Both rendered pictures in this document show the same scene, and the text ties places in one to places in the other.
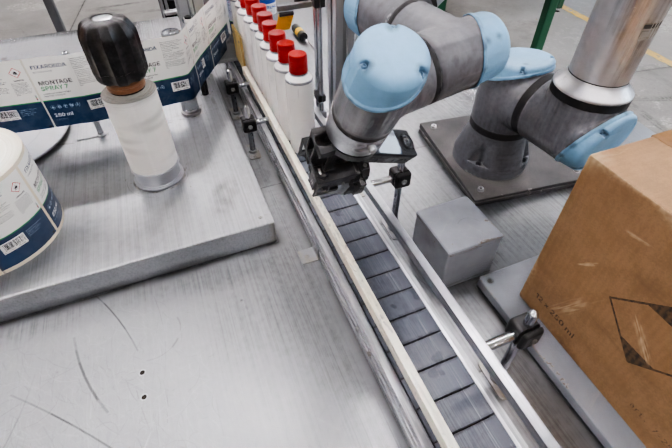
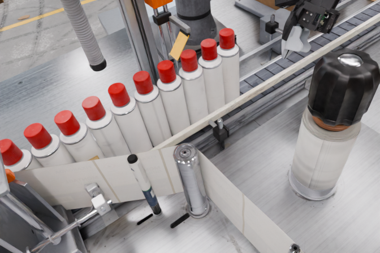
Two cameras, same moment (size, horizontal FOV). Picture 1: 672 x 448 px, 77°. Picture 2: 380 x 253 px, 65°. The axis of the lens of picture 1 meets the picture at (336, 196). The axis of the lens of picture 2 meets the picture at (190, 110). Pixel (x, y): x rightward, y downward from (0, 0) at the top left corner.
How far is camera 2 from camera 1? 105 cm
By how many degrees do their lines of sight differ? 63
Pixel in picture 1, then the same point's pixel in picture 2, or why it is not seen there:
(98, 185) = (355, 228)
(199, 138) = (244, 175)
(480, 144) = (209, 20)
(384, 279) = (322, 43)
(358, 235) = (299, 56)
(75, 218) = not seen: outside the picture
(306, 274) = not seen: hidden behind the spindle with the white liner
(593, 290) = not seen: outside the picture
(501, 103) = not seen: outside the picture
